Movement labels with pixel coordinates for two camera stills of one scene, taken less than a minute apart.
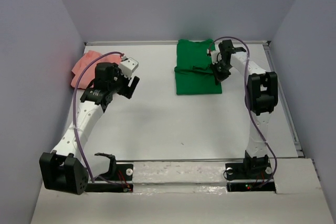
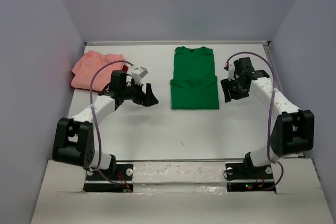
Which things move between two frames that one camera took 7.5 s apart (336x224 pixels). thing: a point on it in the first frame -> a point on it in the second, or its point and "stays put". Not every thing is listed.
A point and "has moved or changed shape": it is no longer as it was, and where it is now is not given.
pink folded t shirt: (88, 76) stays put
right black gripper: (218, 76) -> (226, 85)
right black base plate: (240, 179) stays put
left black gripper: (125, 91) -> (147, 99)
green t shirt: (194, 73) has moved or changed shape
